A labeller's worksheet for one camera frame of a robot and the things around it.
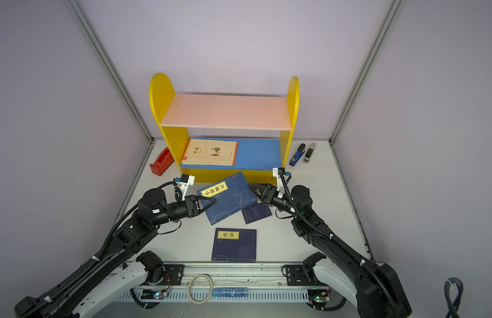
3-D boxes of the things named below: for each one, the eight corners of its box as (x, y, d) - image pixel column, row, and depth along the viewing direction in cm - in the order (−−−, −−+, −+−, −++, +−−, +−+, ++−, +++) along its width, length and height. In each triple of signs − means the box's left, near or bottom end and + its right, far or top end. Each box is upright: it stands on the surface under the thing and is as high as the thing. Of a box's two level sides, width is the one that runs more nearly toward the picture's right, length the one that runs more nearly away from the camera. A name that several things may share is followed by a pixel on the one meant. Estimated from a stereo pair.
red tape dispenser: (153, 173, 108) (148, 166, 102) (169, 154, 116) (165, 147, 111) (163, 176, 106) (159, 169, 101) (178, 157, 115) (175, 149, 110)
